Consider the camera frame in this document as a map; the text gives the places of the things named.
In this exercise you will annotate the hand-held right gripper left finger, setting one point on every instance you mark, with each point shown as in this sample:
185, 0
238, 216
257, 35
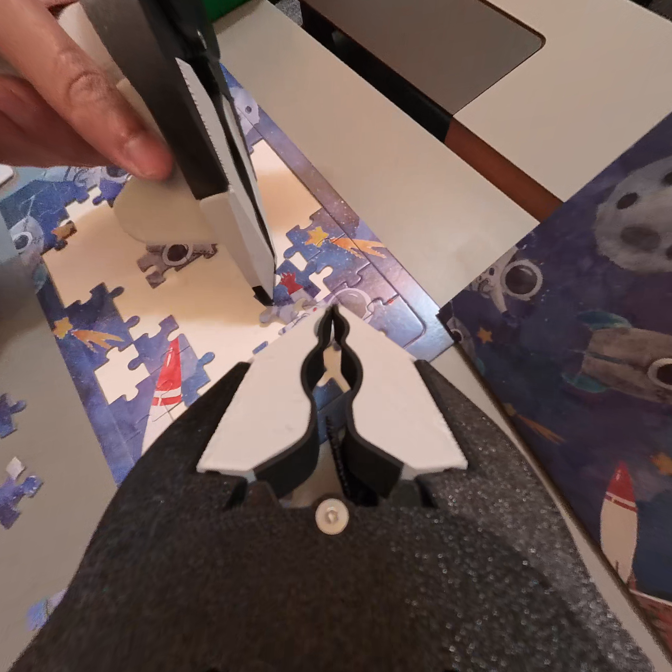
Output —
262, 420

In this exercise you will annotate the pale purple puzzle piece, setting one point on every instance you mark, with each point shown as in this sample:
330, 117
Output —
283, 314

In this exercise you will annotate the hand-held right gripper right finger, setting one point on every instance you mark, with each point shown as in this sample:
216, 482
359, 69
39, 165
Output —
404, 420

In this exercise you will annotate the space puzzle board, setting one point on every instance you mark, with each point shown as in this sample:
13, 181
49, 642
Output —
210, 304

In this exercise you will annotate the comet print puzzle piece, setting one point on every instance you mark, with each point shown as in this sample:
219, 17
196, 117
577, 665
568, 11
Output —
99, 341

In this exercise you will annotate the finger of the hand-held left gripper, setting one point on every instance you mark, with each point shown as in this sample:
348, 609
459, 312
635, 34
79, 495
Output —
246, 168
246, 246

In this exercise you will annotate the star print puzzle piece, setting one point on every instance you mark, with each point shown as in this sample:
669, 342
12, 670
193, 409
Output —
60, 233

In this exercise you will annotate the dark blue puzzle piece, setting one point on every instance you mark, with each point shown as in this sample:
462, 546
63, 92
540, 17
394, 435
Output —
97, 304

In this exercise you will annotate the green plastic bin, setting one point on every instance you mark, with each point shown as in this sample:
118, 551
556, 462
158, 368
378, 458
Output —
236, 8

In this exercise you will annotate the person's left hand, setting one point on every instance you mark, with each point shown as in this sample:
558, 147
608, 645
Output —
63, 105

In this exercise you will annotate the joined satellite puzzle pieces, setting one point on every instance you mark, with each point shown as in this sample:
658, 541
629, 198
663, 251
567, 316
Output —
173, 257

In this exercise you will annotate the printed puzzle box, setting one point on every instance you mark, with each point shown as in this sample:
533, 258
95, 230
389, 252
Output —
551, 367

